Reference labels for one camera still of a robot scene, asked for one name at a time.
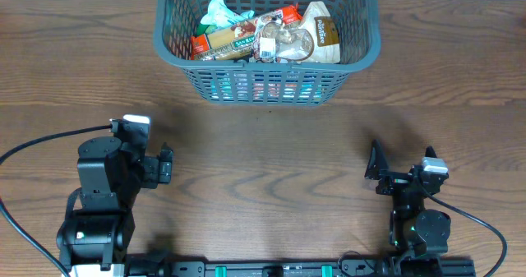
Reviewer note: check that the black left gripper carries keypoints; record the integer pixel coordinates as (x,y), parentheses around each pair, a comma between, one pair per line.
(152,172)

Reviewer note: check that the red spaghetti pasta package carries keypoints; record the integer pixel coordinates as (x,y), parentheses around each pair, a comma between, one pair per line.
(236,41)

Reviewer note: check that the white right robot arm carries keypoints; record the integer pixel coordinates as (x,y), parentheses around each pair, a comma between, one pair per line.
(418,234)

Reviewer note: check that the Kleenex tissue multipack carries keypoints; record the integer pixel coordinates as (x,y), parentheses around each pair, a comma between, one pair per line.
(255,88)

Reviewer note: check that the beige PanTree snack bag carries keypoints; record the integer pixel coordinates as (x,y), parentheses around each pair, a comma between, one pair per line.
(285,35)

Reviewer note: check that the grey plastic basket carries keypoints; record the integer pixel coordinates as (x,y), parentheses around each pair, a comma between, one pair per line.
(357,22)

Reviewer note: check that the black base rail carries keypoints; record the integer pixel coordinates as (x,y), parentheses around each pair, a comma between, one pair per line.
(348,265)

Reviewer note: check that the green lid jar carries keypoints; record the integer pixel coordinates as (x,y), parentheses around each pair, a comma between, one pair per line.
(202,28)

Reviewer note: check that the teal small packet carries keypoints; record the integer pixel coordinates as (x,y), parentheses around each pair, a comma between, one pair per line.
(219,15)

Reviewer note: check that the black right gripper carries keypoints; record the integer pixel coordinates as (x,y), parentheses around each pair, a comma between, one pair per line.
(398,180)

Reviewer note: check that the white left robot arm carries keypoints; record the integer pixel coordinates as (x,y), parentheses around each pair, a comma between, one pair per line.
(99,223)

